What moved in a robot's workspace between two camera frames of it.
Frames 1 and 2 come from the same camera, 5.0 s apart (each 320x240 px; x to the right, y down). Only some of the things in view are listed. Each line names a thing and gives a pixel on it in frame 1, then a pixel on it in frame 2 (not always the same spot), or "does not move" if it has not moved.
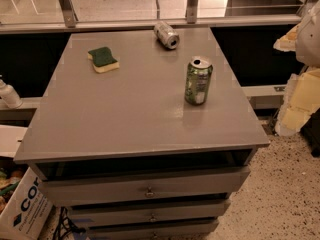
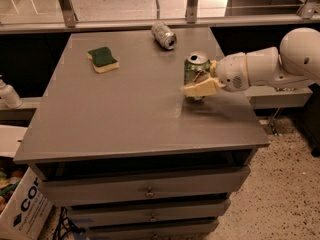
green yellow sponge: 103,60 does not move
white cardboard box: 27,209 does not move
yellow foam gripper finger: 287,42 -> 232,71
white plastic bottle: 9,95 does not move
